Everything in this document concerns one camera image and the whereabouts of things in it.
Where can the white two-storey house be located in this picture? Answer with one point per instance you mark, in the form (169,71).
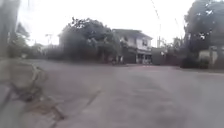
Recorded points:
(136,45)

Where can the large dark tree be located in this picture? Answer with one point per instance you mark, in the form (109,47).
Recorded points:
(88,40)

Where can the grey asphalt road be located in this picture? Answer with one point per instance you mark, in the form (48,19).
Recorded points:
(133,96)

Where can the broken concrete road edge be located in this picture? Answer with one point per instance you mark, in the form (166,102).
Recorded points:
(20,96)

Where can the tall dark tree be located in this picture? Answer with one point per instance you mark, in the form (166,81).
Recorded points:
(204,26)

